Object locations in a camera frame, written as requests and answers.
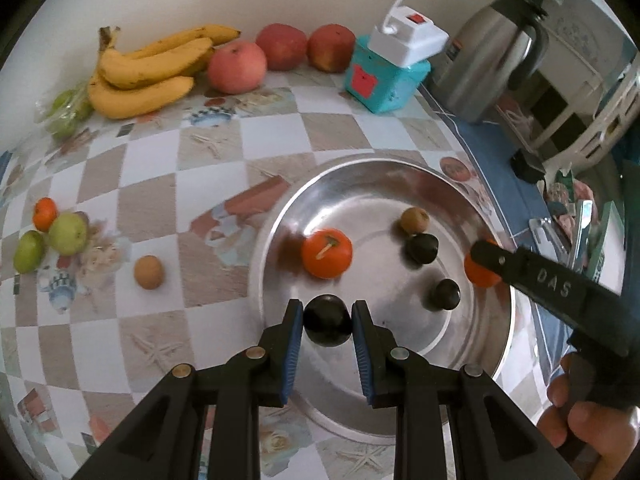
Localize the greenish brown kiwi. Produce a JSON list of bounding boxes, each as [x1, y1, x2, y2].
[[400, 206, 431, 236]]

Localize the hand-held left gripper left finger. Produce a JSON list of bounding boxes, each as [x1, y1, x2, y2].
[[70, 299, 305, 480]]

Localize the dark plum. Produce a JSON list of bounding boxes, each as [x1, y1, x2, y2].
[[404, 233, 441, 266], [303, 295, 353, 347], [427, 278, 462, 311]]

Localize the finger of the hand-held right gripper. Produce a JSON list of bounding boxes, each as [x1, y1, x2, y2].
[[472, 240, 640, 357]]

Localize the banana bunch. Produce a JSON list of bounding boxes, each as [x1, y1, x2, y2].
[[87, 25, 242, 120]]

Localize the dark red apple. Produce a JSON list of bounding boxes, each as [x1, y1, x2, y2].
[[306, 24, 357, 73], [255, 23, 308, 71]]

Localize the light brown round fruit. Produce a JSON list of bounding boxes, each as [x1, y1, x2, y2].
[[133, 255, 165, 291]]

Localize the black adapter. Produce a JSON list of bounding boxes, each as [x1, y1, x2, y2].
[[510, 152, 547, 183]]

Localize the metal phone stand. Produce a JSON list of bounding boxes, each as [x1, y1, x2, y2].
[[529, 199, 596, 273]]

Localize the clear bag of green fruit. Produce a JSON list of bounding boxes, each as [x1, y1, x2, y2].
[[35, 87, 96, 141]]

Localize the person's right hand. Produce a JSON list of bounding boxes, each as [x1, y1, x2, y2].
[[537, 352, 640, 480]]

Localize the steel kettle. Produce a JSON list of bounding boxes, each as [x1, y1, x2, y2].
[[432, 0, 551, 123]]

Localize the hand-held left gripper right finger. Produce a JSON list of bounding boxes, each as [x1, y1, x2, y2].
[[351, 299, 583, 480]]

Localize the white shelf unit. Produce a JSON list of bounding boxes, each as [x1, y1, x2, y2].
[[530, 0, 640, 163]]

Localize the small green mango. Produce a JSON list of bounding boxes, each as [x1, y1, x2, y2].
[[12, 230, 47, 275]]

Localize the large orange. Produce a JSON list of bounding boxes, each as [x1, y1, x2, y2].
[[463, 240, 503, 288]]

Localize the small orange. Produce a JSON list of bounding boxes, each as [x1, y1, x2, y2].
[[32, 197, 58, 233]]

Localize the steel plate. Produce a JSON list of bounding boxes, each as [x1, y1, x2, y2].
[[252, 156, 516, 445]]

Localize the pink red apple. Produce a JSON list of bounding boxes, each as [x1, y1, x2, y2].
[[207, 41, 268, 95]]

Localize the large green mango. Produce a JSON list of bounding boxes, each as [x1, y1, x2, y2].
[[48, 212, 89, 256]]

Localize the orange with stem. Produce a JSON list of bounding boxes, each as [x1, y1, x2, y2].
[[301, 228, 354, 280]]

